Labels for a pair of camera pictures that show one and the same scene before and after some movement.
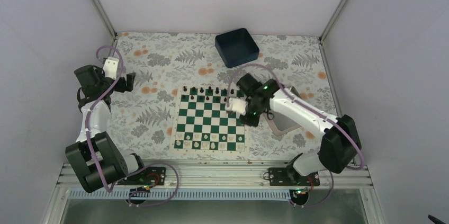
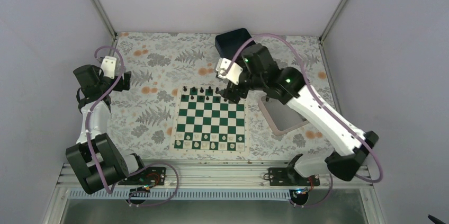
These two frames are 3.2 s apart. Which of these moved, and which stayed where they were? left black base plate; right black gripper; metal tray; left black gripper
Moved: right black gripper
Stayed: left black base plate; left black gripper; metal tray
